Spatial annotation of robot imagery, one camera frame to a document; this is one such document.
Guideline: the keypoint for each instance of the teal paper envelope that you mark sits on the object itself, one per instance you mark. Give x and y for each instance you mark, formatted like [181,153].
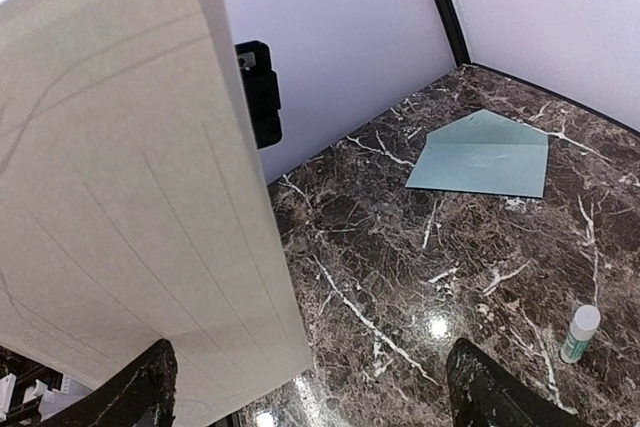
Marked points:
[483,153]

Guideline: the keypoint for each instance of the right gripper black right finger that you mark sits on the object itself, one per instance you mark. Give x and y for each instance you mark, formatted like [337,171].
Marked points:
[483,393]

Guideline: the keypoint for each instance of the beige ornate letter paper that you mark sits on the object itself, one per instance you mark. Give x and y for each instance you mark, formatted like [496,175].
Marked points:
[133,202]

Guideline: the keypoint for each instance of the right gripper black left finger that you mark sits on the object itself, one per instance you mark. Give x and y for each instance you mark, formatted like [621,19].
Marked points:
[141,394]

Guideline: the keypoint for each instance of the white green glue stick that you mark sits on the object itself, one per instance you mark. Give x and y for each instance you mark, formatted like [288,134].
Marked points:
[582,328]

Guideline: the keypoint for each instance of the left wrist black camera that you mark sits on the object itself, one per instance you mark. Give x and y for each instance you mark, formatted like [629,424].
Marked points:
[261,90]

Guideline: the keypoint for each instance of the right black frame post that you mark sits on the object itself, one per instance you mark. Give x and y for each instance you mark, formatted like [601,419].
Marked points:
[453,31]

